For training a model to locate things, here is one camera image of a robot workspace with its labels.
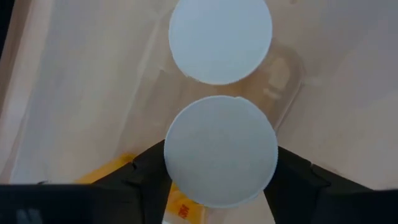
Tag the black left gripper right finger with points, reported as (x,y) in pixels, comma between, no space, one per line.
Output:
(292,193)

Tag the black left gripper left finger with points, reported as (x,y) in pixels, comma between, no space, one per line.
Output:
(149,193)

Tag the orange bottle with red print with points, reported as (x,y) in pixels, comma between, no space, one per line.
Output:
(220,151)

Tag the clear plastic bin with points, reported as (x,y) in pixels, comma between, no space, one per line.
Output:
(77,93)

